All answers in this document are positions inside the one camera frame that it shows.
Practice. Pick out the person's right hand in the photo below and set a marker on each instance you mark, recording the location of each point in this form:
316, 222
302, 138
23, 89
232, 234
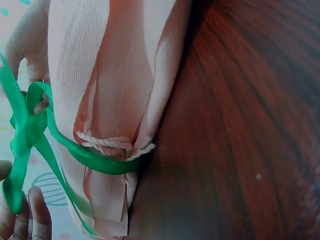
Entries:
35, 45

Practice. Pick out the person's left hand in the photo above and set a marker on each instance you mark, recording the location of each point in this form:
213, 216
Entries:
37, 220

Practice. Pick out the person's right fingers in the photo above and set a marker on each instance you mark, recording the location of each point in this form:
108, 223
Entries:
36, 50

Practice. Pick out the green satin ribbon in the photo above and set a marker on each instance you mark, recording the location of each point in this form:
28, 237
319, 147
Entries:
30, 125

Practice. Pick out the pink cloth pouch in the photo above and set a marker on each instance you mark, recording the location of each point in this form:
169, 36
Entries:
115, 75

